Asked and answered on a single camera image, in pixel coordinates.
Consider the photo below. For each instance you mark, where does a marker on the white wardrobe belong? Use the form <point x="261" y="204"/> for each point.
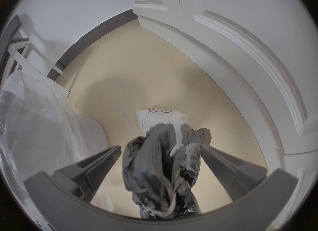
<point x="248" y="38"/>

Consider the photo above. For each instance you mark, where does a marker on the grey and white chair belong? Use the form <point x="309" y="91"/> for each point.
<point x="11" y="33"/>

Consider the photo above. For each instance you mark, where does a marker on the black plastic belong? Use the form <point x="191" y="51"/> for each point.
<point x="149" y="165"/>

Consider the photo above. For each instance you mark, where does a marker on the clear plastic bag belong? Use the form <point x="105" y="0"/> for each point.
<point x="37" y="105"/>

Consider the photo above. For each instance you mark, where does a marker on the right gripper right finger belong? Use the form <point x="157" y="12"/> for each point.
<point x="231" y="172"/>

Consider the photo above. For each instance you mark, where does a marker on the white trash bin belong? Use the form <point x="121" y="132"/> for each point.
<point x="92" y="138"/>

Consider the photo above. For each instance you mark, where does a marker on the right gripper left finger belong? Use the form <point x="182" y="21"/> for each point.
<point x="87" y="172"/>

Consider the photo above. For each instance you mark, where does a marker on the white printed wrapper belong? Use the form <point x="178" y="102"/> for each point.
<point x="154" y="118"/>

